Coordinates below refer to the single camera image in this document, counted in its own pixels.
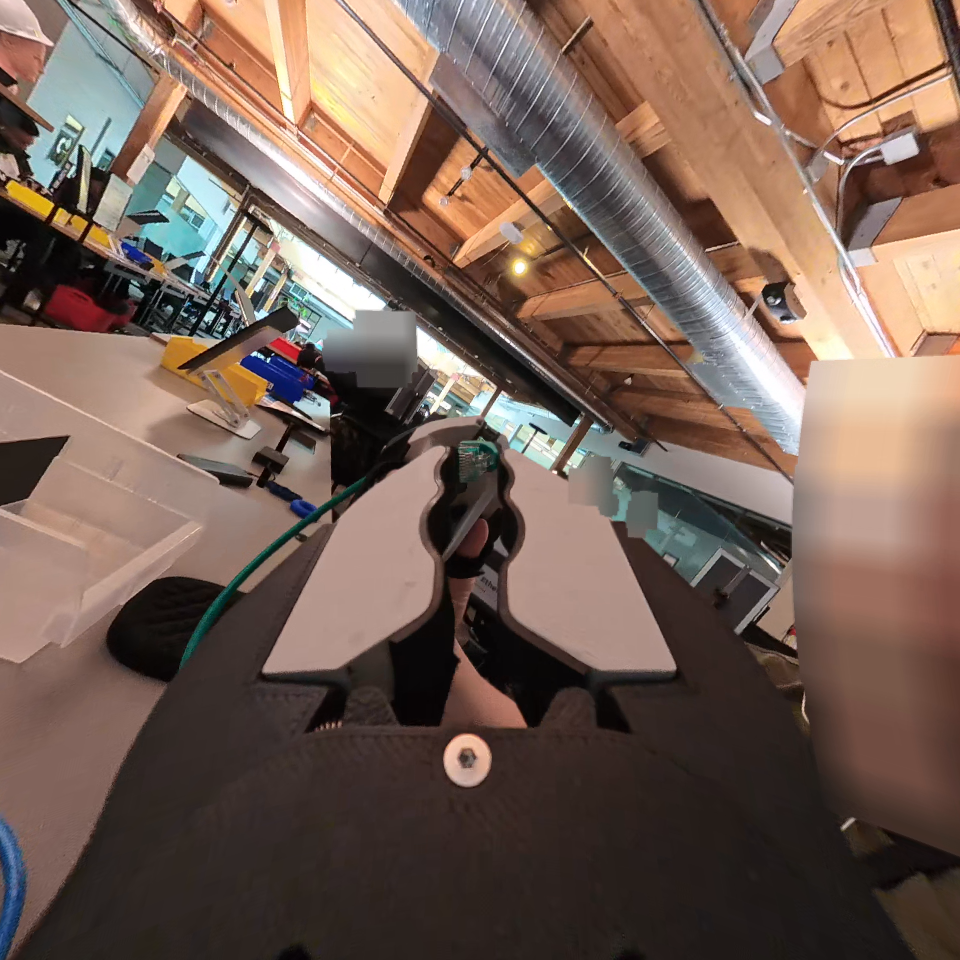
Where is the blue storage bin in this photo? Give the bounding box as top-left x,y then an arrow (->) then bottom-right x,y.
240,352 -> 318,393

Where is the black wrist rest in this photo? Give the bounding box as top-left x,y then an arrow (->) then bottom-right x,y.
106,576 -> 245,684

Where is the black flat device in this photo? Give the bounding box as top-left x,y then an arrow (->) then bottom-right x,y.
177,453 -> 254,489

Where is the green ethernet cable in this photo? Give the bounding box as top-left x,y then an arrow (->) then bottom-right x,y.
178,441 -> 502,672

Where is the silver air duct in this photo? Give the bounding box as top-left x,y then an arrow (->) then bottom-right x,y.
397,0 -> 807,455

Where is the yellow storage bin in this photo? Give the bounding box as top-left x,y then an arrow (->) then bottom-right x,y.
161,335 -> 269,406

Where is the grey tablet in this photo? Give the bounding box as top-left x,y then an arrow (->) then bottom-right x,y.
177,307 -> 300,374

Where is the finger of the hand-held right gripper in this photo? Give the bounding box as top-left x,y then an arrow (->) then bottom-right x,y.
408,418 -> 505,460
441,486 -> 501,562

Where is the dark cabinet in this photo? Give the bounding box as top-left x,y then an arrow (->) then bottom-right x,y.
690,547 -> 783,635

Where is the blue ethernet cable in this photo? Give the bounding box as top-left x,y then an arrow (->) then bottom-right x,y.
0,816 -> 29,950

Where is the ceiling security camera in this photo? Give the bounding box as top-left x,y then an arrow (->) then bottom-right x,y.
761,281 -> 808,326

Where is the red storage bin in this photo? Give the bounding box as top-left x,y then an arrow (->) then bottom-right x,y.
45,288 -> 138,333

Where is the clear plastic bin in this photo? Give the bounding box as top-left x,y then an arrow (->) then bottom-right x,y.
0,371 -> 205,665

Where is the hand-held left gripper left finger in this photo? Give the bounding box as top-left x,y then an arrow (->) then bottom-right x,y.
262,448 -> 460,676

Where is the far work desk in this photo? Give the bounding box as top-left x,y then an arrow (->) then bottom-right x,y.
0,180 -> 155,267

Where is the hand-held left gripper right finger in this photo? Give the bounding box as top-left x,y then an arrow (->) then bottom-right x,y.
487,450 -> 678,680

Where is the white tablet stand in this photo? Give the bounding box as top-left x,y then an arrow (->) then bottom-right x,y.
186,366 -> 264,441

